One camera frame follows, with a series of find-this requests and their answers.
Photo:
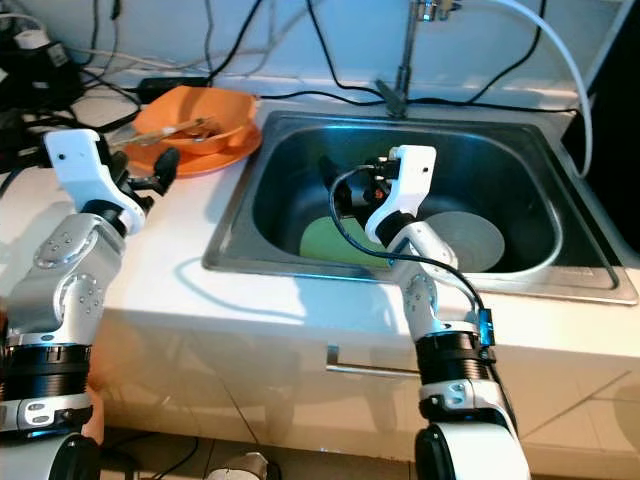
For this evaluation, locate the grey plate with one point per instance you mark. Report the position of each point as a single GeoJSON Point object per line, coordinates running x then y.
{"type": "Point", "coordinates": [475, 240]}

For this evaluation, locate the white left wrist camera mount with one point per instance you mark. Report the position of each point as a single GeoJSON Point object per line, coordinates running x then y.
{"type": "Point", "coordinates": [80, 160]}

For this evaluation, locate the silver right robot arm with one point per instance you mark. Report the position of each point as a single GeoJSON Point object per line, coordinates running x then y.
{"type": "Point", "coordinates": [430, 290]}

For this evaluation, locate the white plug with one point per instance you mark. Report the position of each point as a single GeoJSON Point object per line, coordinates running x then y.
{"type": "Point", "coordinates": [32, 40]}

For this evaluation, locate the grey robot foot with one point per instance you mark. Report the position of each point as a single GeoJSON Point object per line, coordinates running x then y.
{"type": "Point", "coordinates": [245, 467]}

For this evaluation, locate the metal fork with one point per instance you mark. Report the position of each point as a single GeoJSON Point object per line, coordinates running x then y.
{"type": "Point", "coordinates": [175, 128]}

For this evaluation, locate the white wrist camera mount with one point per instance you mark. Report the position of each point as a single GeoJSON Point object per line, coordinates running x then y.
{"type": "Point", "coordinates": [415, 175]}
{"type": "Point", "coordinates": [80, 160]}

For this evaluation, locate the black power strip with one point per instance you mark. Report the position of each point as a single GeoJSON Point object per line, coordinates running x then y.
{"type": "Point", "coordinates": [20, 140]}

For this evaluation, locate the stainless steel sink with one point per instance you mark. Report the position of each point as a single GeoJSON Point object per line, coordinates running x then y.
{"type": "Point", "coordinates": [530, 150]}

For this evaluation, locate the chrome faucet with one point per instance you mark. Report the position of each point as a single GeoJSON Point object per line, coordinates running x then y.
{"type": "Point", "coordinates": [405, 60]}

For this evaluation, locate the black charger box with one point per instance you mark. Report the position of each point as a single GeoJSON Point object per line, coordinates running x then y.
{"type": "Point", "coordinates": [40, 75]}

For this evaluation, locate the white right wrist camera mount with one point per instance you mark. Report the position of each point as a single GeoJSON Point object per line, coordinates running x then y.
{"type": "Point", "coordinates": [415, 175]}

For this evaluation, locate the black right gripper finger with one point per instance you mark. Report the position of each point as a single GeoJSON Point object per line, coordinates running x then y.
{"type": "Point", "coordinates": [338, 180]}

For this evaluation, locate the small black power adapter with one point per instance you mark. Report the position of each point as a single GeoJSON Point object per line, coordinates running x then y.
{"type": "Point", "coordinates": [170, 86]}

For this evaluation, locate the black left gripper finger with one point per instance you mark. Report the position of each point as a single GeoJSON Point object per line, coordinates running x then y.
{"type": "Point", "coordinates": [166, 163]}
{"type": "Point", "coordinates": [148, 188]}

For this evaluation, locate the orange plastic bag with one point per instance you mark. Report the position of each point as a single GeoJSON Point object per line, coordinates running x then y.
{"type": "Point", "coordinates": [95, 415]}

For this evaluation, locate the green plate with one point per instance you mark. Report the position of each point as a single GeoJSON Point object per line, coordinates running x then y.
{"type": "Point", "coordinates": [325, 240]}

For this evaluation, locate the orange plastic bowl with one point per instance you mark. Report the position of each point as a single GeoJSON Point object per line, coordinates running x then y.
{"type": "Point", "coordinates": [200, 108]}

